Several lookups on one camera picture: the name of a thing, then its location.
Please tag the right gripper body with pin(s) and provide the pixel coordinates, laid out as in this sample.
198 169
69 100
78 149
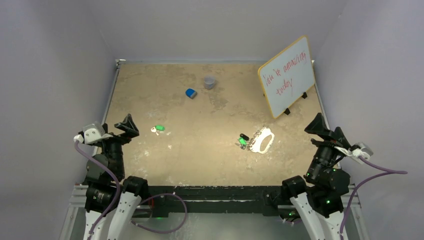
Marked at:
324 154

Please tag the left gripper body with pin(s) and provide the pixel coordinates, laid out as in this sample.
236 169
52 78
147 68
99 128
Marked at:
112 147

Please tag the green key tag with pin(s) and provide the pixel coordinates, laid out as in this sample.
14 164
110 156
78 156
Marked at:
242 141

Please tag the silver key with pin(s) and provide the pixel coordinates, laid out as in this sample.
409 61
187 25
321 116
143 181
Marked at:
241 145

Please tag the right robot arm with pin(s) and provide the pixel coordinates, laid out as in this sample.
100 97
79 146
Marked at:
317 196

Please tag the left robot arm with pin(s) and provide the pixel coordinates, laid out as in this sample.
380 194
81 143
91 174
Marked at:
111 198

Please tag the green tag key on table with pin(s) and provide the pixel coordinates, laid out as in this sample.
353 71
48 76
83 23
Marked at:
157 129

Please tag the small whiteboard with red writing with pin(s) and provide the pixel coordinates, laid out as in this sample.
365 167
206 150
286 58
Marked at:
287 76

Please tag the blue eraser block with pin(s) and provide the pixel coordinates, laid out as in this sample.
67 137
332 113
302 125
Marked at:
191 93

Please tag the small grey cup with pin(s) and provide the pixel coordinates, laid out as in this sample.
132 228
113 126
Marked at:
209 82

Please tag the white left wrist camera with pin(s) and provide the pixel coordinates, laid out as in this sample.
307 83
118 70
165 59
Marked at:
91 134

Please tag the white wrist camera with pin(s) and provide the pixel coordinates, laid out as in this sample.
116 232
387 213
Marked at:
91 134
359 152

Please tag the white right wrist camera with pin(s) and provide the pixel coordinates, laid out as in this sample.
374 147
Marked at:
359 152

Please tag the aluminium frame rail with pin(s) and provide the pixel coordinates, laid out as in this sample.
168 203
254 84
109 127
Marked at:
212 193

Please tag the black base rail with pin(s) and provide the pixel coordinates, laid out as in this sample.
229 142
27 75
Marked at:
264 200

